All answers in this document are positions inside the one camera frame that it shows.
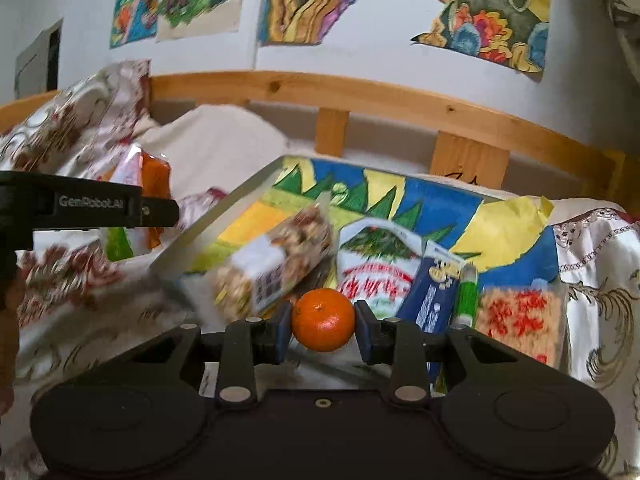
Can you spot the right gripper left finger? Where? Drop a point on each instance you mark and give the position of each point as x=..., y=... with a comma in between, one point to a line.
x=248, y=343

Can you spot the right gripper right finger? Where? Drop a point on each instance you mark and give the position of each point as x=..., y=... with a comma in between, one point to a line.
x=398, y=344

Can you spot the blue snack packet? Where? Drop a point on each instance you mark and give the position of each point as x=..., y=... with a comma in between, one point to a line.
x=434, y=289

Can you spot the orange mandarin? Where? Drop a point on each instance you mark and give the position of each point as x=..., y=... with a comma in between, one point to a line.
x=323, y=320

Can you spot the mixed nuts packet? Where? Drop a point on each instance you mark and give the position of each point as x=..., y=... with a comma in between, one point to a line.
x=271, y=265

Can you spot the green white snack bag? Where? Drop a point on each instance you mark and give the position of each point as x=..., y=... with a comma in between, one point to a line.
x=376, y=261

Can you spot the red lettered rice cracker pack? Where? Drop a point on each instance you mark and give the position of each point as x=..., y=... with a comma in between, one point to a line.
x=529, y=320

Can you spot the person's left hand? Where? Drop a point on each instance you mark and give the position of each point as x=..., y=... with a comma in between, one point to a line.
x=10, y=337

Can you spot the cream pillow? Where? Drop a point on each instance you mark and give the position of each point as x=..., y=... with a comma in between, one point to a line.
x=214, y=146

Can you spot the orange haired girl drawing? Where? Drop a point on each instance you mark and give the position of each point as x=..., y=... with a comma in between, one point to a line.
x=133, y=20

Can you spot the landscape house drawing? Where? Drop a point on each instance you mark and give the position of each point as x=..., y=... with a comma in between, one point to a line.
x=511, y=33

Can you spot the grey wall panel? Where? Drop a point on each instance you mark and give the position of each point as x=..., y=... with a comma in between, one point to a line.
x=36, y=68

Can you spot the wooden bed rail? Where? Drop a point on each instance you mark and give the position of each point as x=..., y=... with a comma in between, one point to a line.
x=610, y=175

